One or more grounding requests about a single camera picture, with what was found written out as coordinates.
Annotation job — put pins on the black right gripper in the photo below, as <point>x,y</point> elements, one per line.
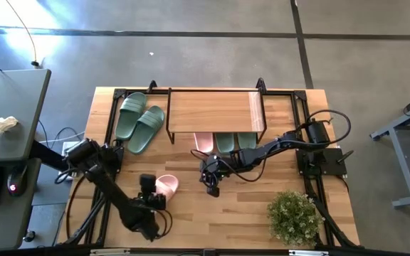
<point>217,169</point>

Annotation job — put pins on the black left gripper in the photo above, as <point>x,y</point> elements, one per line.
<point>151,202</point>

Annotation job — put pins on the pink slide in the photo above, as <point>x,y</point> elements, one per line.
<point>204,142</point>
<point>169,183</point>

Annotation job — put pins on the teal slide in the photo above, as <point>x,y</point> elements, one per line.
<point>247,140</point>
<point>224,142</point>

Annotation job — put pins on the dark green slide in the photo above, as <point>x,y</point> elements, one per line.
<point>130,113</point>
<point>148,126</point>

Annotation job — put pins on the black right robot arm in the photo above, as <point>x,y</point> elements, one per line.
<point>262,153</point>

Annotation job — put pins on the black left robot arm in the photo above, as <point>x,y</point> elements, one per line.
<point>112,192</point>

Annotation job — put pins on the white power strip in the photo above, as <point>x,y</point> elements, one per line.
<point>64,176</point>

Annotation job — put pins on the green potted plant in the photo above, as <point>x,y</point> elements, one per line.
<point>294,220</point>

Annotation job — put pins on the black angled bar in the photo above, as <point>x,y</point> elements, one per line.
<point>48,156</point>

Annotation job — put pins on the black desk caster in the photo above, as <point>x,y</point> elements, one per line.
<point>29,236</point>

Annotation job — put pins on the black computer mouse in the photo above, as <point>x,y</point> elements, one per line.
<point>16,181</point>

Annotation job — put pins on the grey desk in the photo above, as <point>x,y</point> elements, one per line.
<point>13,96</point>
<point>2,227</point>

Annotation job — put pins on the crumpled white paper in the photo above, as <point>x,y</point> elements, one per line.
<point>4,125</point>

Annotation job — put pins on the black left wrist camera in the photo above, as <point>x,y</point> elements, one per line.
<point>148,183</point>

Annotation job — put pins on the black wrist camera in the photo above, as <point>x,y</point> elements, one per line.
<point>148,183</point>
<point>213,192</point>

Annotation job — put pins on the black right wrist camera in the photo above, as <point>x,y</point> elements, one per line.
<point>213,192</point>

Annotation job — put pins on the wooden shelf with black frame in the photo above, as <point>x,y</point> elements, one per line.
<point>212,113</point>

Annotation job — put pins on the silver metal bracket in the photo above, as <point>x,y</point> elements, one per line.
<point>308,253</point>
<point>109,252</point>

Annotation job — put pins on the black metal rig frame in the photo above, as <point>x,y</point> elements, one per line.
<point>119,94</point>

